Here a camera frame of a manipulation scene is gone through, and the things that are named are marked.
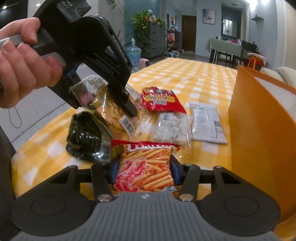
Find clear bag white candies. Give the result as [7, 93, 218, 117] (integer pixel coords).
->
[152, 112, 191, 146]

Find orange stool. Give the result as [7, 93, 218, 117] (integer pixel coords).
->
[247, 53, 267, 71]

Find dining table green cloth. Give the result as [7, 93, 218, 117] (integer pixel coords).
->
[205, 38, 242, 63]

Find pink small heater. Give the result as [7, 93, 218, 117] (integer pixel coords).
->
[138, 58, 150, 70]

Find orange cardboard box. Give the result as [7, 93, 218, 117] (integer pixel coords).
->
[228, 66, 295, 221]

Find clear bag fried snacks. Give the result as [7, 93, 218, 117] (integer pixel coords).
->
[70, 75, 145, 140]

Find leafy potted plant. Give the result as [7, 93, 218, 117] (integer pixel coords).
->
[132, 9, 165, 53]

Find dark seaweed snack pack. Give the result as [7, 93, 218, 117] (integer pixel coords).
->
[66, 111, 111, 163]

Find grey drawer cabinet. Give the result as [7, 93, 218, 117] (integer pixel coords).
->
[141, 23, 166, 60]

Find Mimi red snack bag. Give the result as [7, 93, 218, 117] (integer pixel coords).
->
[111, 140, 180, 195]

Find blue water jug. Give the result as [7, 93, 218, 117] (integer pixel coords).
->
[126, 38, 142, 67]

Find beige sofa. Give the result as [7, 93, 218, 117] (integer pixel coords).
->
[260, 67, 296, 88]

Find white sachet packet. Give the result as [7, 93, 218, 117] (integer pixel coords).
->
[190, 101, 228, 144]

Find red chip bag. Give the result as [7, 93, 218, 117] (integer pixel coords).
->
[140, 86, 186, 113]

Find yellow checkered tablecloth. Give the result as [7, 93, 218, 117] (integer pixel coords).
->
[11, 58, 295, 240]

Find person's left hand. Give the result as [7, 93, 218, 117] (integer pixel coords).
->
[1, 18, 62, 108]

